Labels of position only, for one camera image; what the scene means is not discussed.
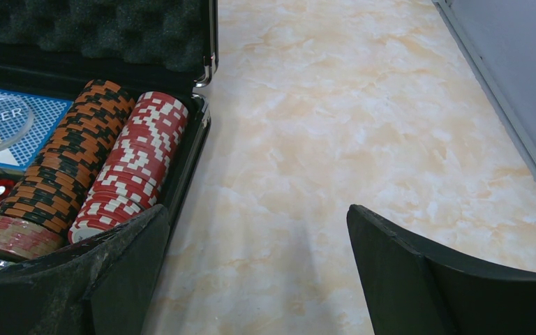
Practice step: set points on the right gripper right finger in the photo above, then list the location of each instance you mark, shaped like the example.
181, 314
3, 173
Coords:
414, 285

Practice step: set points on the red white chip stack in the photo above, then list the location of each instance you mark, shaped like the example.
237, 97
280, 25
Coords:
132, 176

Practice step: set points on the orange black chip stack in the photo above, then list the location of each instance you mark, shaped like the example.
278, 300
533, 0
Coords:
36, 217

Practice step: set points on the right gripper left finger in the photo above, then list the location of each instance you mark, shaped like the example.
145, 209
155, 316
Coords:
102, 285

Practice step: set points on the black aluminium poker case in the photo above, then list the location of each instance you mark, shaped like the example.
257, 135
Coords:
54, 48

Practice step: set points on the blue playing card box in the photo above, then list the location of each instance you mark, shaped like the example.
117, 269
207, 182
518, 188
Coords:
48, 113

